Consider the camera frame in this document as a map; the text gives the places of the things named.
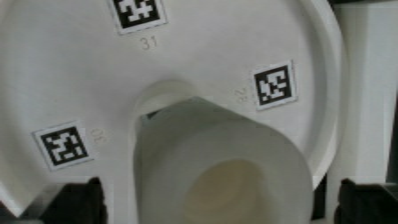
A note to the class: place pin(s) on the white round table top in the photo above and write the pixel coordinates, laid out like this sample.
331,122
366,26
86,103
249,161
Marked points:
105,58

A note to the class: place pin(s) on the white cylindrical table leg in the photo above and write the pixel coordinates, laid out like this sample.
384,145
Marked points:
221,172

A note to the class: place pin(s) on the white U-shaped fence frame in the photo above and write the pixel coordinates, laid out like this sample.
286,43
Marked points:
365,22

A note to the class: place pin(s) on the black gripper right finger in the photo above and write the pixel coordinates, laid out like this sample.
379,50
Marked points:
366,203

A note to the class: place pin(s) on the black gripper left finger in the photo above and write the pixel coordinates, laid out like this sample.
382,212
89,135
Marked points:
77,206

